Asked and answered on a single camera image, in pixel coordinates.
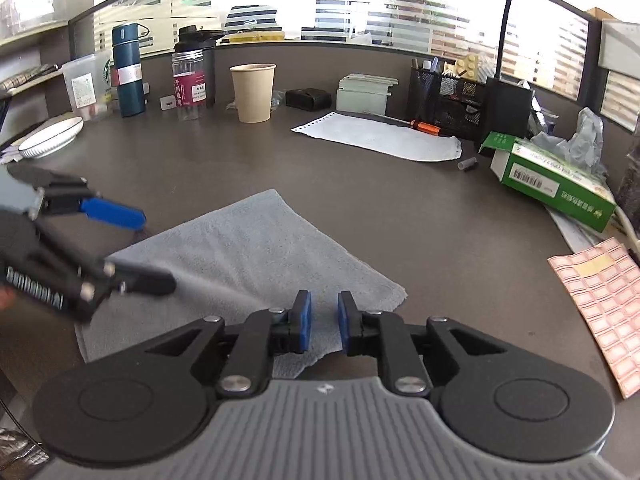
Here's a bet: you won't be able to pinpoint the white perforated paper sheet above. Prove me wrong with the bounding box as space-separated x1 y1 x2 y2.
291 112 463 163

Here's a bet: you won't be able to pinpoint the grey wall board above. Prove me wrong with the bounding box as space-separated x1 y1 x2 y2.
597 17 640 73

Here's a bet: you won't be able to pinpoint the red-bordered sticker sheet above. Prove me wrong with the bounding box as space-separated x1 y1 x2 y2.
547 237 640 400

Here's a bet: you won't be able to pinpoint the yellow toy brick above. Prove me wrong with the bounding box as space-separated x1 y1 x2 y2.
446 54 481 80

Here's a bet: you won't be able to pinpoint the teal thermos bottle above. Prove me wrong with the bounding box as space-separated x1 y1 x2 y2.
111 23 148 118

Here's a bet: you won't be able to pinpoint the plaid cloth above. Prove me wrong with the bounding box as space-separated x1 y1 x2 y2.
0 64 59 94

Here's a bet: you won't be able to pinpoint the clear jar with red label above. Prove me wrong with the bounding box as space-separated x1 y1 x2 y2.
172 50 207 122

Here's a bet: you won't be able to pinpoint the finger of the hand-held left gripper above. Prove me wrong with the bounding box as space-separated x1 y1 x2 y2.
7 162 147 231
75 259 177 307

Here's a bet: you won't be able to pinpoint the orange-handled screwdriver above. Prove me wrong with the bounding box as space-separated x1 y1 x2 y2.
364 111 441 135

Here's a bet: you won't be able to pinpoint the green cardboard box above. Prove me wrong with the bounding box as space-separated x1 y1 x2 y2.
479 131 618 233

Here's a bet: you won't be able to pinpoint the stack of booklets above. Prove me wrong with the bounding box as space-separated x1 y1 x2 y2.
339 73 399 96

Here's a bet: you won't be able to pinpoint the crumpled clear wrapper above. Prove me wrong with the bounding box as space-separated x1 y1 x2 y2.
225 90 287 113

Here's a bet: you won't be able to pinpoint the yellow box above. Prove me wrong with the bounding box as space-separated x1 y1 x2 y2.
222 30 286 44

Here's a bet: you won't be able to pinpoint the grey plastic bag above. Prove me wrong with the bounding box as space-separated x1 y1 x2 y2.
530 106 608 181

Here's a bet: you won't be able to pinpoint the white box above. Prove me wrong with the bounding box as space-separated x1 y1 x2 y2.
336 85 388 116

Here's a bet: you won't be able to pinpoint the black mesh desk organizer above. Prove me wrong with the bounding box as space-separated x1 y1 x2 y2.
407 66 488 141

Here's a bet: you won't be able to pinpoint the white paper sheets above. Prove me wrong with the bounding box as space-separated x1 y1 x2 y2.
547 205 608 253

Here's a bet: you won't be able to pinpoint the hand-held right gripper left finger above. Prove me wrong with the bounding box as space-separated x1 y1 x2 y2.
135 290 313 397

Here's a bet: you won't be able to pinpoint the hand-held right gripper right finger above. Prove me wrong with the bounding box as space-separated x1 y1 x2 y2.
337 290 506 397

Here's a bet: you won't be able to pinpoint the clear plastic cup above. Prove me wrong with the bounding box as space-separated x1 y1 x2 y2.
61 51 117 122

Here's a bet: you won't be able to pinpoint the black water bottle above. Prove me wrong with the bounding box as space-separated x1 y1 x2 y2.
177 25 217 108

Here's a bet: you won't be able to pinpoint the beige paper cup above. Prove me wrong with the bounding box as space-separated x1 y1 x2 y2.
229 63 277 124

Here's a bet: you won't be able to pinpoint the black speaker box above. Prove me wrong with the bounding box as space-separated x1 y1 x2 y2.
482 0 533 143

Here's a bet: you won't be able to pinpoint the black pouch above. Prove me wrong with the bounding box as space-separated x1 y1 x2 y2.
285 88 332 112

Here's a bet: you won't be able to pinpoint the white ceramic bowl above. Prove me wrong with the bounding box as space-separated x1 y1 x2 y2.
17 116 85 159

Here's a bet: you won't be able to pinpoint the grey towel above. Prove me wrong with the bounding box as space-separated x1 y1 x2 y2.
75 189 407 381

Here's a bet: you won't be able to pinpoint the dark bag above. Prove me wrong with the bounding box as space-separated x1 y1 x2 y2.
222 6 286 36

